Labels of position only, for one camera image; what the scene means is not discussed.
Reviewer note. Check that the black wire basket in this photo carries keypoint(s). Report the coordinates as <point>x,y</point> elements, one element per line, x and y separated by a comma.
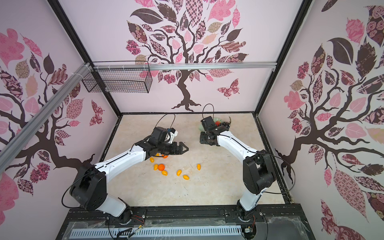
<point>119,77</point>

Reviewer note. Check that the aluminium rail back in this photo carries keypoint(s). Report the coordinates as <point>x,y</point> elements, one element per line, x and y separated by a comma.
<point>199,66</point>

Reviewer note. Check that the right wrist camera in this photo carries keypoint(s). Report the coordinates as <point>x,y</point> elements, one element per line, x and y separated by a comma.
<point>208,124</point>

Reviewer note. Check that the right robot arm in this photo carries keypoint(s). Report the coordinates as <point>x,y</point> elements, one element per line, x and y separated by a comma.
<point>258,170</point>

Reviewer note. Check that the white vented cable duct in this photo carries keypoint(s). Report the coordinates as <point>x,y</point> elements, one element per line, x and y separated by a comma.
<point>155,233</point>

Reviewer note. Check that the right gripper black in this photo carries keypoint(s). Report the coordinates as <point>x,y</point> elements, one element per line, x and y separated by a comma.
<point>202,140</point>

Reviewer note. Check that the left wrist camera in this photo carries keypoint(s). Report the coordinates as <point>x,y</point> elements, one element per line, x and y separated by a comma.
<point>172,133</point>

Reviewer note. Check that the black base frame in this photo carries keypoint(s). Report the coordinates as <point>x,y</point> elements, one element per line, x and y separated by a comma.
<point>269,222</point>

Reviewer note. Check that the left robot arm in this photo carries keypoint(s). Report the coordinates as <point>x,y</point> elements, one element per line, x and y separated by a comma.
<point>90,187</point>

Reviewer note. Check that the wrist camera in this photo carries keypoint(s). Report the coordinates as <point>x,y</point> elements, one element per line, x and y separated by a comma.
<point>208,124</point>
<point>172,133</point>

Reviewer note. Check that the aluminium rail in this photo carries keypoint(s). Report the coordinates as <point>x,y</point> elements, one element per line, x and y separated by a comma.
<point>199,66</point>
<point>11,150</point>

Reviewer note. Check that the aluminium rail left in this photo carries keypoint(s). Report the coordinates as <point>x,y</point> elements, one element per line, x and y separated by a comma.
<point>11,150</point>

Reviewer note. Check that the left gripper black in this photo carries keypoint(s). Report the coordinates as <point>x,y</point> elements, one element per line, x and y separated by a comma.
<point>175,151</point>

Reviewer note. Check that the dark fake grape bunch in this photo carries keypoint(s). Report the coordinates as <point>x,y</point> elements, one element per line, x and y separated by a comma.
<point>227,123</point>

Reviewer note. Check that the light green wavy fruit bowl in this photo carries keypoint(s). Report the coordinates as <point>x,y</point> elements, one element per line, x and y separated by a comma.
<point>200,127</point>

